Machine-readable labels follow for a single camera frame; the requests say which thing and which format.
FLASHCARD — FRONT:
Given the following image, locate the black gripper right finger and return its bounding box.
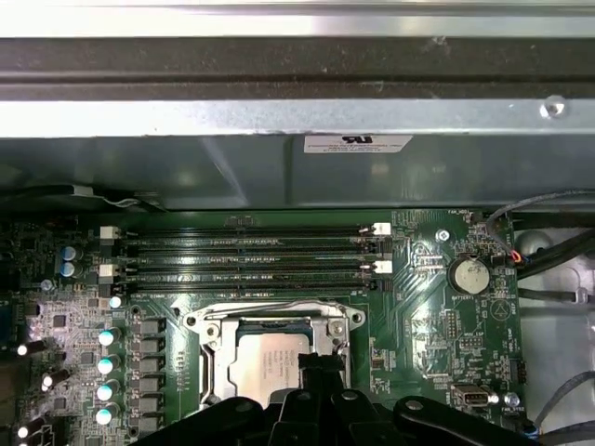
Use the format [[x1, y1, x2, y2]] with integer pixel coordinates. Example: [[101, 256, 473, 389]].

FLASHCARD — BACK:
[[320, 354, 536, 446]]

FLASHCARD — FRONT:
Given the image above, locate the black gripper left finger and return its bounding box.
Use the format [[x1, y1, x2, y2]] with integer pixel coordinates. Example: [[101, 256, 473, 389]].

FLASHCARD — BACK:
[[137, 352, 333, 446]]

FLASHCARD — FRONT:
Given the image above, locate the silver CPU plate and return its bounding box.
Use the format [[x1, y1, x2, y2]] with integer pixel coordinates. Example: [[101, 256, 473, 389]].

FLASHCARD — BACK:
[[236, 318, 322, 410]]

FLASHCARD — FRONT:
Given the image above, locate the thin metal locking lever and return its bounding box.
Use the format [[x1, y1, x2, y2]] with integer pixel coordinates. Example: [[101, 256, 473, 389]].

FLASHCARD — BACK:
[[202, 300, 354, 326]]

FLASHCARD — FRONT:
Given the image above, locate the CPU socket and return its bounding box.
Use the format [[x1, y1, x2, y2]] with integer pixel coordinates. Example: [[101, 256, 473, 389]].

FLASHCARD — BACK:
[[183, 299, 368, 413]]

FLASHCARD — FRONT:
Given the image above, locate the black RAM slot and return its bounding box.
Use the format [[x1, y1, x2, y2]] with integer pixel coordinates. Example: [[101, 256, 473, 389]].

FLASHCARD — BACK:
[[99, 224, 394, 239], [111, 276, 391, 294], [123, 239, 394, 256], [99, 258, 394, 276]]

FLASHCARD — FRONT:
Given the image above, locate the green motherboard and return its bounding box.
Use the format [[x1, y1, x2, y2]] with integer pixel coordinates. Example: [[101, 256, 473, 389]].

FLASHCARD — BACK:
[[0, 208, 524, 446]]

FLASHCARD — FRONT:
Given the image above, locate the internal USB port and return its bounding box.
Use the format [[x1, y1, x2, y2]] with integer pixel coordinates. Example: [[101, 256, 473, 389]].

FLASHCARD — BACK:
[[453, 384, 494, 413]]

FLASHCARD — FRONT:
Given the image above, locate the round coin cell battery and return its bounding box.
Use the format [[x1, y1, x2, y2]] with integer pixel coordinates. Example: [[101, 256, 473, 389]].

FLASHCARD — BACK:
[[448, 256, 492, 296]]

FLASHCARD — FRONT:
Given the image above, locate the white case sticker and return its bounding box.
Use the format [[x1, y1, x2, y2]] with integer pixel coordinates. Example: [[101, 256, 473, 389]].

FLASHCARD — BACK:
[[302, 133, 414, 153]]

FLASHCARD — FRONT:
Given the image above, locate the black PC case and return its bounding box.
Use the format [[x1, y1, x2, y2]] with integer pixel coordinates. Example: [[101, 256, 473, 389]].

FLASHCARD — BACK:
[[0, 0, 595, 446]]

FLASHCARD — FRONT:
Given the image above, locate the black cable with zip tie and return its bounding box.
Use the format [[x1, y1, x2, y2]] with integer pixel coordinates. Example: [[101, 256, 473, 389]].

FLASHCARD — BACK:
[[516, 285, 595, 304]]

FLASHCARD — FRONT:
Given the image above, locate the thin grey fan cable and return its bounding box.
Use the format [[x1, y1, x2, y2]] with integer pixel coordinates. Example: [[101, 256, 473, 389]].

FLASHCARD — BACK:
[[485, 189, 595, 264]]

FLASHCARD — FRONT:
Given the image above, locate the black cable with white tie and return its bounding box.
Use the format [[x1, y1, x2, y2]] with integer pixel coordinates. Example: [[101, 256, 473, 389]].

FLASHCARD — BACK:
[[0, 184, 166, 213]]

